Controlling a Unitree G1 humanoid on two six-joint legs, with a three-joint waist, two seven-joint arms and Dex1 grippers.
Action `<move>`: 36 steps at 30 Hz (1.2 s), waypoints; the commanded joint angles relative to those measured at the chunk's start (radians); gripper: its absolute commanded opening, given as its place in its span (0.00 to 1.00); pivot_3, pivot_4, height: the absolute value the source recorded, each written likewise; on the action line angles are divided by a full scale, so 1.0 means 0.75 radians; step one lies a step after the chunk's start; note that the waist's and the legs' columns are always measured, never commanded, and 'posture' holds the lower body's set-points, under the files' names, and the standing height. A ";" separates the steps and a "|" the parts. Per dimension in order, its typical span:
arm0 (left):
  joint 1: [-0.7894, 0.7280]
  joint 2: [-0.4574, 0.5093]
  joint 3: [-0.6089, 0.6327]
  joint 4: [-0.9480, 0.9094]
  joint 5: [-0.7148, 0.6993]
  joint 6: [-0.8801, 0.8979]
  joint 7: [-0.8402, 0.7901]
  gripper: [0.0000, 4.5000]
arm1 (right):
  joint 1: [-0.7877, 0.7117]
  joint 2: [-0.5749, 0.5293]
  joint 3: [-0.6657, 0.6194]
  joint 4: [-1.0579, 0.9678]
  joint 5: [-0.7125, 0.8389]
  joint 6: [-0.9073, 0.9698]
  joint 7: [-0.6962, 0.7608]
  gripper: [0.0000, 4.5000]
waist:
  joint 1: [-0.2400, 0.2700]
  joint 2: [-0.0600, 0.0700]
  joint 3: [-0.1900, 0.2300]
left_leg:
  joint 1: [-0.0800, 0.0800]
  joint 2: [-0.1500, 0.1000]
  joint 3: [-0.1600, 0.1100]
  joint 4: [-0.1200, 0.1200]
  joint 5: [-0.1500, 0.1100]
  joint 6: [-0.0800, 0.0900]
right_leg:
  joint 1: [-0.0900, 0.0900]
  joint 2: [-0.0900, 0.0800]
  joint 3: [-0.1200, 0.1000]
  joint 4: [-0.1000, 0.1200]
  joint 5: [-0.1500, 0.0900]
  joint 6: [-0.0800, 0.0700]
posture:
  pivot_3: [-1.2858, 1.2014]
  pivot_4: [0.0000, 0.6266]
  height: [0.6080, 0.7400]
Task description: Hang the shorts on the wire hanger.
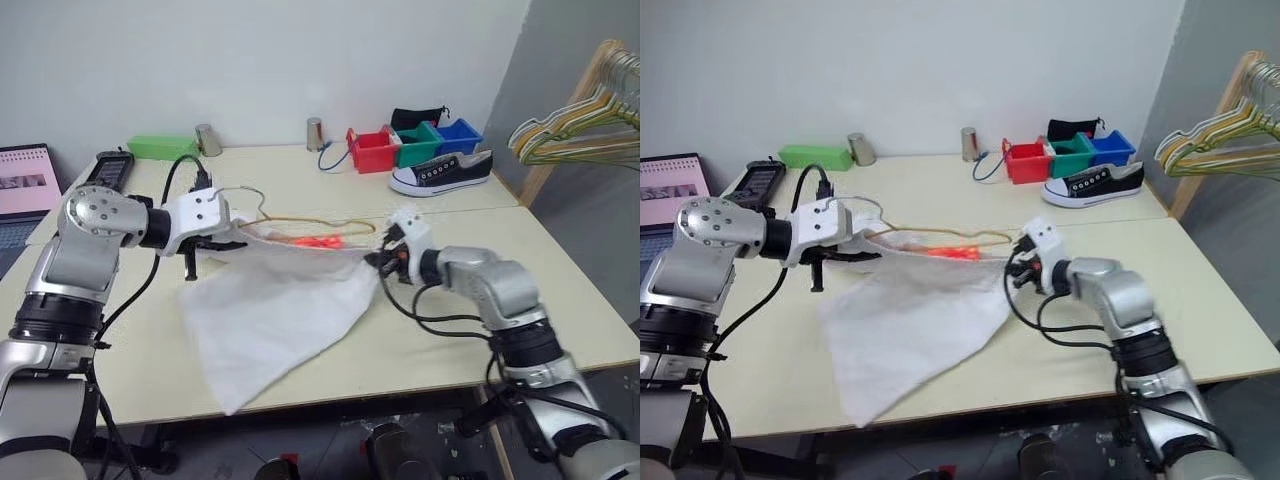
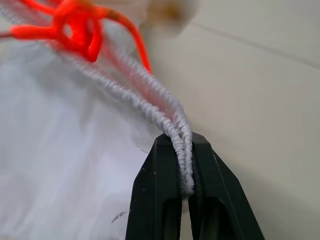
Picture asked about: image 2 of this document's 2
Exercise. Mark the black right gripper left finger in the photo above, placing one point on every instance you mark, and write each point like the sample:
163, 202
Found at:
155, 190

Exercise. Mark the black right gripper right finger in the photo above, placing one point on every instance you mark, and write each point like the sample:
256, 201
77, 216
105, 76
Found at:
215, 195

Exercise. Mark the white cloth garment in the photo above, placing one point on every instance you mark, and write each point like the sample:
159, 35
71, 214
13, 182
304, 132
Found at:
62, 150

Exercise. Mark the blurry beige brown object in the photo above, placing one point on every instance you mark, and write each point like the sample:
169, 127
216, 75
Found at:
172, 11

